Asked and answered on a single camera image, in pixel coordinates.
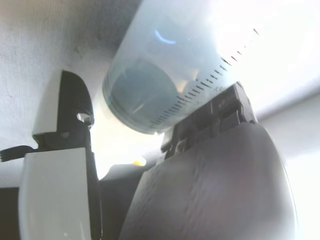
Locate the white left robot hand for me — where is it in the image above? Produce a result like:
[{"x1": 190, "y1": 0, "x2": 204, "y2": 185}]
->
[{"x1": 0, "y1": 69, "x2": 300, "y2": 240}]

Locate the large clear plastic syringe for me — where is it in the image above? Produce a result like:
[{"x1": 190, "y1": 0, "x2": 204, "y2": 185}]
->
[{"x1": 101, "y1": 0, "x2": 273, "y2": 136}]

